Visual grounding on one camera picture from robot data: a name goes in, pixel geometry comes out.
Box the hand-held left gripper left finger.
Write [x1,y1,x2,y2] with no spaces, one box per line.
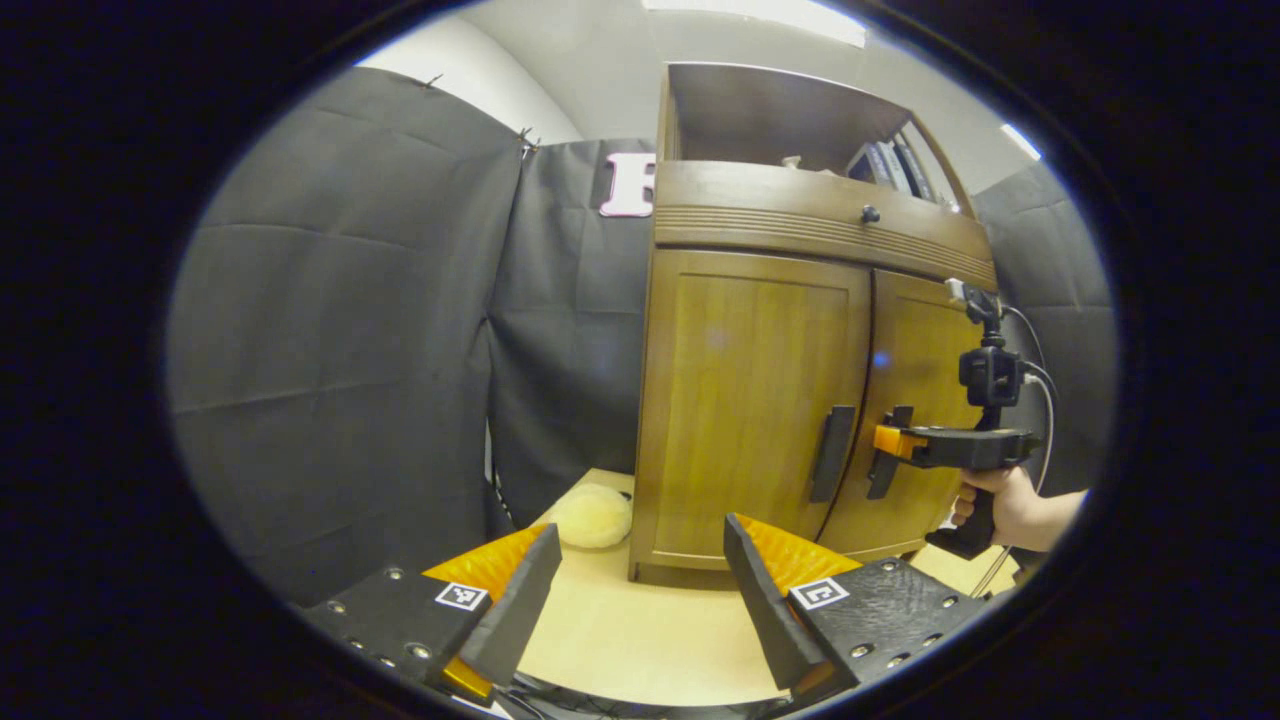
[300,522,563,706]

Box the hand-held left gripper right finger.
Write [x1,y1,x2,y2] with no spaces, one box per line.
[722,513,991,706]

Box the black door handle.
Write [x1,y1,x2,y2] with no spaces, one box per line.
[866,405,915,501]
[808,405,857,504]

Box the wooden shoe cabinet door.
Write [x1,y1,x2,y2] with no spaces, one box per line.
[632,248,873,573]
[818,268,991,561]

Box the wooden double-door shoe cabinet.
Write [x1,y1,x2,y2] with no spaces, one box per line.
[628,62,1001,591]

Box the wooden cabinet drawer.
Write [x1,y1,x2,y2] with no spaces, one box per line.
[652,160,999,293]

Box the pale yellow fluffy object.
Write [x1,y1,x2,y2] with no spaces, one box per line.
[550,484,633,549]

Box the black backdrop cloth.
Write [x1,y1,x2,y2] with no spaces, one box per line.
[165,65,1119,606]

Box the large ceiling light panel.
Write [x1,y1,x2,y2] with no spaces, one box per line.
[640,0,869,49]

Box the thin gripper cable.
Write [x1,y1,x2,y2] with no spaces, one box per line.
[970,303,1059,599]

